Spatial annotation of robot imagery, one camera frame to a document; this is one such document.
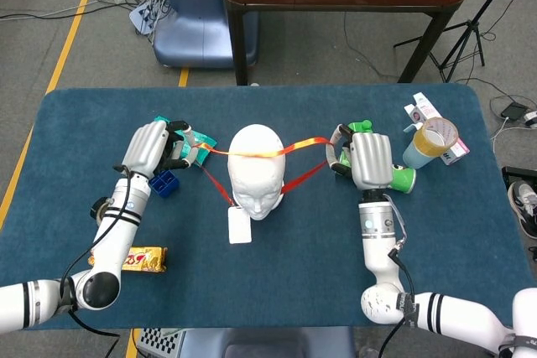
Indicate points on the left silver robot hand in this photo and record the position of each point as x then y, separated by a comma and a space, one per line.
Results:
144, 148

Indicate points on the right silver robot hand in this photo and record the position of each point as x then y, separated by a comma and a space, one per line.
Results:
371, 161

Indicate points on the round brown jar black lid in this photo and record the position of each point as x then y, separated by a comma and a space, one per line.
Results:
98, 209

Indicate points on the gold yellow biscuit packet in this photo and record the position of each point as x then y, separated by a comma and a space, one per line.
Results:
147, 259

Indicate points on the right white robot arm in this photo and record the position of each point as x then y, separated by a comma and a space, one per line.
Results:
377, 240

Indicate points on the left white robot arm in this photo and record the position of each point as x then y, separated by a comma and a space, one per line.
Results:
117, 228

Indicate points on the white foam mannequin head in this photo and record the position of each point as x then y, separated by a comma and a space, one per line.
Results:
256, 136

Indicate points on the green toy building block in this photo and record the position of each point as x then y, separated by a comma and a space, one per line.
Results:
361, 126

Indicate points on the green chips can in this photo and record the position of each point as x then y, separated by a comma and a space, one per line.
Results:
403, 180

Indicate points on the blue plastic grid box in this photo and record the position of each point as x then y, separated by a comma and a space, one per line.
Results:
168, 186

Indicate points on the light blue cup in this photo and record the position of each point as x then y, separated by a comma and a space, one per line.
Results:
417, 157

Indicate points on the dark blue table mat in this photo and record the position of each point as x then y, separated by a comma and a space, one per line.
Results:
105, 123

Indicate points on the brown packing tape roll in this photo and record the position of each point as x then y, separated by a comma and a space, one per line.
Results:
421, 140

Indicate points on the teal wet wipes pack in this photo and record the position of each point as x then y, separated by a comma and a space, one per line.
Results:
205, 138

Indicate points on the white pink carton box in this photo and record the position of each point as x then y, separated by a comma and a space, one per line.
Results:
423, 106

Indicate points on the blue grey machine base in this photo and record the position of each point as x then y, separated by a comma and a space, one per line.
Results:
197, 31

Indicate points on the white power strip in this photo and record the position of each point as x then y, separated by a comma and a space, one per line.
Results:
142, 18

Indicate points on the black crate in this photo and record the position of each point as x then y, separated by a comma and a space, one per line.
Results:
516, 172

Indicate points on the black phone on charger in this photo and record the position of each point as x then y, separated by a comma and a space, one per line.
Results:
514, 111

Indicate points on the grey black sneaker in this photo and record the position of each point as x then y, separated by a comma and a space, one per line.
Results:
522, 203

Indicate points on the white power adapter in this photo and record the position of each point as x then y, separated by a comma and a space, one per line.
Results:
532, 118

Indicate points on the black white checkerboard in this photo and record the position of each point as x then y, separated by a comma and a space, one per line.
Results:
157, 341

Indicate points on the grey blue robot torso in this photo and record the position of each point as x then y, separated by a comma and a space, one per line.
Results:
268, 341

